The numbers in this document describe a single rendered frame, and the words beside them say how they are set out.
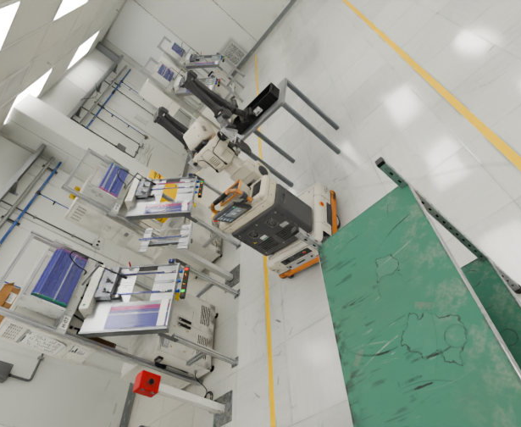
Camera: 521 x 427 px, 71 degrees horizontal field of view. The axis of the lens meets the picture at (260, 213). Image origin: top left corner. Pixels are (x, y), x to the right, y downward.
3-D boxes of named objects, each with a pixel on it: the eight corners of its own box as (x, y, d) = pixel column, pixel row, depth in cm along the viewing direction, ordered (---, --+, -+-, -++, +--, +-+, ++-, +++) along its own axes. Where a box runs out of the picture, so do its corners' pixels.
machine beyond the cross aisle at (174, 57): (246, 73, 874) (179, 13, 791) (246, 85, 810) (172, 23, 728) (212, 113, 937) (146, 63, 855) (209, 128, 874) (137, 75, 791)
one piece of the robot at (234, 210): (262, 206, 266) (238, 201, 250) (232, 227, 287) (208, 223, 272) (258, 192, 270) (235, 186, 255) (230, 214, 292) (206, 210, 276)
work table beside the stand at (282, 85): (340, 152, 363) (282, 101, 328) (290, 187, 405) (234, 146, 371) (339, 126, 393) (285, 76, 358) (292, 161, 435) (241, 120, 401)
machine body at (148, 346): (220, 308, 388) (170, 284, 361) (215, 372, 334) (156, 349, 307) (185, 335, 418) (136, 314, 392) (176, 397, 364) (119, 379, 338)
